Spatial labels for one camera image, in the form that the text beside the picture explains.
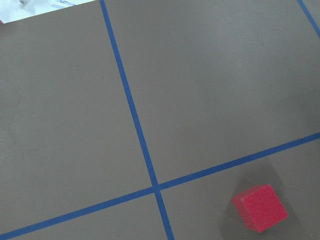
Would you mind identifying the red wooden block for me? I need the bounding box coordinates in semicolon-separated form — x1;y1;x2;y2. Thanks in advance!
231;184;289;233

